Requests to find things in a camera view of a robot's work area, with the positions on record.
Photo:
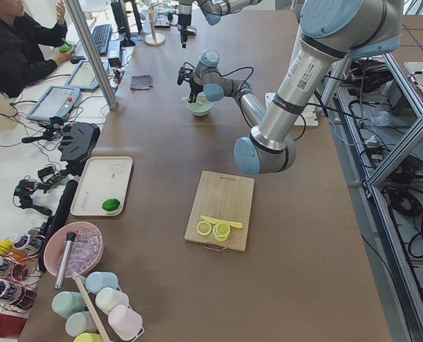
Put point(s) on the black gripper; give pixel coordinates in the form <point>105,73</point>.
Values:
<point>184,18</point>
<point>194,86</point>

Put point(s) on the light green bowl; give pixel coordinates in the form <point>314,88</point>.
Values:
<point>199,109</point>

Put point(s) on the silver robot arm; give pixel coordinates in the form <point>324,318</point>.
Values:
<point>212,11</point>
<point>328,32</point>

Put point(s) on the pink bowl with ice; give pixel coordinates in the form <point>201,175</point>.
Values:
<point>87,249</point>

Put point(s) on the wooden cup tree stand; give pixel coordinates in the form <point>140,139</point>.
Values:
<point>150,35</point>

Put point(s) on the grey folded cloth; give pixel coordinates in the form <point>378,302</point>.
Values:
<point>142,82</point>

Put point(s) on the black keyboard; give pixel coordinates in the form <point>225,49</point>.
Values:
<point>101,36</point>

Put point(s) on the upper teach pendant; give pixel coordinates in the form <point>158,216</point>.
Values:
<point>83,77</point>

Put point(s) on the teach pendant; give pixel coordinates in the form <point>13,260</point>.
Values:
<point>57,101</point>
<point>83,77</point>

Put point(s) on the bamboo cutting board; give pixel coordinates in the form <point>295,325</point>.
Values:
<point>225,197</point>

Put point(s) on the black angular stand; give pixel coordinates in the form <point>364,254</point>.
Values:
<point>78,142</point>

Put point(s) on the cream rabbit tray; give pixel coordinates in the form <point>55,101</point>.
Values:
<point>103,177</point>

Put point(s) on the lower teach pendant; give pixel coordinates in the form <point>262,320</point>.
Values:
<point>57,101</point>

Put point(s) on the green lime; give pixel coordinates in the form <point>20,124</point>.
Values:
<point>111,205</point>

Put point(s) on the person in black jacket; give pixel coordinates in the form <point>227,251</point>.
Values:
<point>21,59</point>

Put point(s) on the steel muddler with black tip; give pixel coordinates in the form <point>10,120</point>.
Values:
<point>70,238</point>

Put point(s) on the light blue cup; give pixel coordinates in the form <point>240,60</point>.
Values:
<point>98,280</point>

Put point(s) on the cream white cup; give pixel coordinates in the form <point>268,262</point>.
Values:
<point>108,298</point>

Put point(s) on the pink cup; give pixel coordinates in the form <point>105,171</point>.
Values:
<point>125,322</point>

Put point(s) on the mint green cup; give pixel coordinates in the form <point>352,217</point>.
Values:
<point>67,303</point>

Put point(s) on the pale grey cup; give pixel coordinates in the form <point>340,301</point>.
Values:
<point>81,322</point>

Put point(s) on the yellow cup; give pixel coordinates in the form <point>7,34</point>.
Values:
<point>88,337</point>

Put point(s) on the red thermos bottle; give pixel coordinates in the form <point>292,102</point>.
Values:
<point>11,326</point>

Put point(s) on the aluminium frame post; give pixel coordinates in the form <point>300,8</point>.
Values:
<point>78,18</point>

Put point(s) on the white wire cup rack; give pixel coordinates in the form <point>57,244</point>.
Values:
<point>126,323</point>

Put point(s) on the wooden rack handle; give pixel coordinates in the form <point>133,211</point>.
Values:
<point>101,329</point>

